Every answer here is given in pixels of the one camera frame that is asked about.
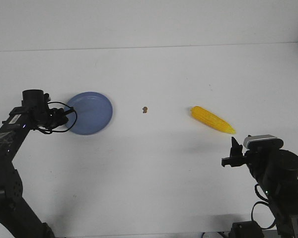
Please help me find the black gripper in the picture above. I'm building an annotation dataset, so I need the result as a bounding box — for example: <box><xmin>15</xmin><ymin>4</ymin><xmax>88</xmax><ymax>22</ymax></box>
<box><xmin>46</xmin><ymin>108</ymin><xmax>69</xmax><ymax>128</ymax></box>
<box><xmin>221</xmin><ymin>137</ymin><xmax>248</xmax><ymax>167</ymax></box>

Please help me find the blue round plate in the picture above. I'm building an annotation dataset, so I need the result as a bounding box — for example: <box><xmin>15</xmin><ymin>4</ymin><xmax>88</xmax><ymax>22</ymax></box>
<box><xmin>65</xmin><ymin>92</ymin><xmax>113</xmax><ymax>135</ymax></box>

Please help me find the yellow corn cob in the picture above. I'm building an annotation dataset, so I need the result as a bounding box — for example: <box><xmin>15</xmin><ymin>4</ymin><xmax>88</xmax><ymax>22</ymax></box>
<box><xmin>190</xmin><ymin>106</ymin><xmax>236</xmax><ymax>134</ymax></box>

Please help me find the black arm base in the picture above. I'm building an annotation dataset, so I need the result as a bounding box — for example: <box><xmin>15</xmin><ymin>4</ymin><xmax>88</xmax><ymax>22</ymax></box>
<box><xmin>228</xmin><ymin>221</ymin><xmax>264</xmax><ymax>238</ymax></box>

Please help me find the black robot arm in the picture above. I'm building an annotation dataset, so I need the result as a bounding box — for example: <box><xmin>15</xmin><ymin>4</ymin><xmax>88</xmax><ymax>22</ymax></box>
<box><xmin>221</xmin><ymin>134</ymin><xmax>298</xmax><ymax>238</ymax></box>
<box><xmin>0</xmin><ymin>90</ymin><xmax>75</xmax><ymax>238</ymax></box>

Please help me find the small brown scrap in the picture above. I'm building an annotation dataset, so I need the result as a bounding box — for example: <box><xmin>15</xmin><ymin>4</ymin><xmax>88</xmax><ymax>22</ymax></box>
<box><xmin>142</xmin><ymin>106</ymin><xmax>148</xmax><ymax>114</ymax></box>

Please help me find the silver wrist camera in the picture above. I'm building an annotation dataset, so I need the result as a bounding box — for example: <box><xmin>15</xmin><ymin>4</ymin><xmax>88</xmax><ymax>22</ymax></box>
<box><xmin>243</xmin><ymin>134</ymin><xmax>284</xmax><ymax>150</ymax></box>

